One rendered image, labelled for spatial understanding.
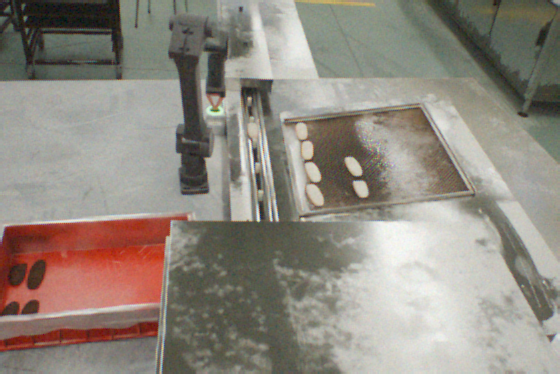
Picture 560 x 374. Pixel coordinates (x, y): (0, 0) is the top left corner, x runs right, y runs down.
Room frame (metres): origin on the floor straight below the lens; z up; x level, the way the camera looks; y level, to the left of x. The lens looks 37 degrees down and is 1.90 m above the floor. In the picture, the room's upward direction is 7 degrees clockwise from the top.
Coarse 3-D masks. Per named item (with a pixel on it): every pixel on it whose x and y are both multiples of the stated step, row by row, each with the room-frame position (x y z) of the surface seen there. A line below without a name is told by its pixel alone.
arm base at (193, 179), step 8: (184, 168) 1.37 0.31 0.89; (192, 168) 1.36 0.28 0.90; (200, 168) 1.37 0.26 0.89; (184, 176) 1.36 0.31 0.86; (192, 176) 1.36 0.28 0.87; (200, 176) 1.36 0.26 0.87; (184, 184) 1.36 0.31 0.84; (192, 184) 1.35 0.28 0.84; (200, 184) 1.36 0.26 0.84; (208, 184) 1.37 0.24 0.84; (184, 192) 1.33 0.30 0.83; (192, 192) 1.33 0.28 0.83; (200, 192) 1.34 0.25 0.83; (208, 192) 1.35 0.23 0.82
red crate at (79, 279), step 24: (48, 264) 0.98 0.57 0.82; (72, 264) 0.99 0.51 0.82; (96, 264) 1.00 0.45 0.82; (120, 264) 1.01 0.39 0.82; (144, 264) 1.02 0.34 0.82; (24, 288) 0.89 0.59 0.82; (48, 288) 0.90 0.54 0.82; (72, 288) 0.91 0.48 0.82; (96, 288) 0.92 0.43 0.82; (120, 288) 0.93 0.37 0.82; (144, 288) 0.94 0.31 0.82; (0, 312) 0.82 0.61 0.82; (24, 336) 0.74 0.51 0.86; (48, 336) 0.75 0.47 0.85; (72, 336) 0.76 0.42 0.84; (96, 336) 0.78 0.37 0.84; (120, 336) 0.79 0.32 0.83; (144, 336) 0.80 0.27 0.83
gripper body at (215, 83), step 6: (210, 72) 1.68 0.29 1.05; (216, 72) 1.68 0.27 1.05; (222, 72) 1.69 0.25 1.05; (210, 78) 1.68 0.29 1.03; (216, 78) 1.68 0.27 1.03; (222, 78) 1.69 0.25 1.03; (210, 84) 1.68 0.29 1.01; (216, 84) 1.68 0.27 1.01; (222, 84) 1.69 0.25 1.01; (210, 90) 1.66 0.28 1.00; (216, 90) 1.66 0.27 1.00; (222, 90) 1.67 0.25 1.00
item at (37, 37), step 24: (24, 0) 3.35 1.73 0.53; (48, 0) 3.42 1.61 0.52; (72, 0) 3.47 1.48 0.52; (96, 0) 3.52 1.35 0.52; (24, 24) 3.33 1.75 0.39; (48, 24) 3.40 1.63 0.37; (72, 24) 3.45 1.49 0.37; (96, 24) 3.49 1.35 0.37; (120, 24) 3.93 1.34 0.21; (24, 48) 3.31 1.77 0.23; (120, 48) 3.66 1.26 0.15; (120, 72) 3.45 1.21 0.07
